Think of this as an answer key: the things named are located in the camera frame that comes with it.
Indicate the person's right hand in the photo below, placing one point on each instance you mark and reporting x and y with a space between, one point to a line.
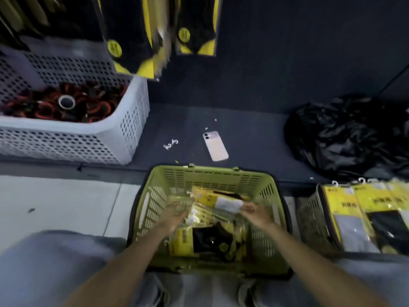
259 215

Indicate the person's left hand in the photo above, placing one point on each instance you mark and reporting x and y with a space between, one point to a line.
172 217

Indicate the person's left fingers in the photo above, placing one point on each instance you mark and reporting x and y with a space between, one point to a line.
183 210

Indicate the person's right fingers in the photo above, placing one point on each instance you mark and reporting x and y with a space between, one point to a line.
247 209

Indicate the clear yellow white sock packet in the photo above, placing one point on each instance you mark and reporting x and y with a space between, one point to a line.
223 204

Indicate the person's left forearm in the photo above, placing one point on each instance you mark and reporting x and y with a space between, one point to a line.
127 268

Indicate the person's right forearm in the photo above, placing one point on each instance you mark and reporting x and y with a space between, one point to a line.
306 265

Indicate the green plastic shopping basket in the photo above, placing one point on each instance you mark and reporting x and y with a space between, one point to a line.
207 179

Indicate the pile of yellow sock packets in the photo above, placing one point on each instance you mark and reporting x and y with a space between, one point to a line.
211 241

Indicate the beige perforated basket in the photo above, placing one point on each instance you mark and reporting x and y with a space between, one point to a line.
310 217

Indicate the white plastic hooks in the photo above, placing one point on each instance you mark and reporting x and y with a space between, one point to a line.
170 144

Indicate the pink smartphone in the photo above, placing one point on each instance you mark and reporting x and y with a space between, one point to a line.
215 147

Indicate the yellow packet with grey socks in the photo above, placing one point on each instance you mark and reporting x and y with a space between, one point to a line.
345 214

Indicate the white perforated plastic crate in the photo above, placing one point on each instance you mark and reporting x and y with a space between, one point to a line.
105 140

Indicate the black plastic bag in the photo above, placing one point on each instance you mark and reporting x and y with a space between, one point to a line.
345 137

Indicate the heap of red black rings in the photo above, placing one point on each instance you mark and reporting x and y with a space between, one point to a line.
96 108

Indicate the yellow packet with black socks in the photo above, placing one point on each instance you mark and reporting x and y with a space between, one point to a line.
388 230

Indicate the yellow packet with pale socks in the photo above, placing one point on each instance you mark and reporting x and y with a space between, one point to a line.
401 198

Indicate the grey tape roll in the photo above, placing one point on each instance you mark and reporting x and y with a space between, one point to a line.
66 102

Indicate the small black yellow hanging packet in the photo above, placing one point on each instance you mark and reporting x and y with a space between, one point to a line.
195 25

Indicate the large black yellow hanging packet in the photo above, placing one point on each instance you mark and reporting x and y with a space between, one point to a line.
131 31

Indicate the row of dark hanging goods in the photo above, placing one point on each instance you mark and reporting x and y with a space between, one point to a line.
38 15

